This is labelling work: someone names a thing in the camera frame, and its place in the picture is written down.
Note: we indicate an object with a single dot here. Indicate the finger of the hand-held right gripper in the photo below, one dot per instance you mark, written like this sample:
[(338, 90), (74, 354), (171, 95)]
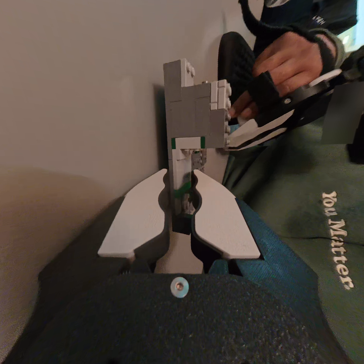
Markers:
[(250, 128), (256, 141)]

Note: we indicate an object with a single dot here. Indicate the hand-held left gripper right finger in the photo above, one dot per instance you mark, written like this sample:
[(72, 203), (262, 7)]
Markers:
[(224, 221)]

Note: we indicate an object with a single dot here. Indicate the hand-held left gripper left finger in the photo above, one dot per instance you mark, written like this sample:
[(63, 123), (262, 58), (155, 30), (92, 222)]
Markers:
[(136, 221)]

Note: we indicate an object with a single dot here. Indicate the grey toy brick model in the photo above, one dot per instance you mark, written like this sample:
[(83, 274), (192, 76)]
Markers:
[(193, 113)]

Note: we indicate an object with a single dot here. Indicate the grey desk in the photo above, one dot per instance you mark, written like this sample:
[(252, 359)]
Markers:
[(71, 99)]

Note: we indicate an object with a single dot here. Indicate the person's right hand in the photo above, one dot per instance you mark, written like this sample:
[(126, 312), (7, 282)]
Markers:
[(295, 57)]

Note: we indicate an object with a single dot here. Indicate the black mesh pad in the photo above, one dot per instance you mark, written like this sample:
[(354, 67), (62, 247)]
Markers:
[(233, 57)]

